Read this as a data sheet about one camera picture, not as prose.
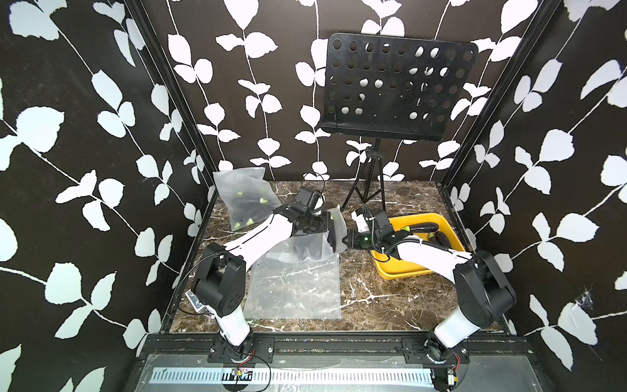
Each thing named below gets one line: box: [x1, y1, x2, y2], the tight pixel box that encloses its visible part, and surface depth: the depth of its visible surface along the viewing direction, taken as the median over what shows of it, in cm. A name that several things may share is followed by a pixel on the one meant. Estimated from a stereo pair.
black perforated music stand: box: [320, 33, 479, 212], surface depth 66 cm
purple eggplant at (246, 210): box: [231, 194, 273, 229], surface depth 107 cm
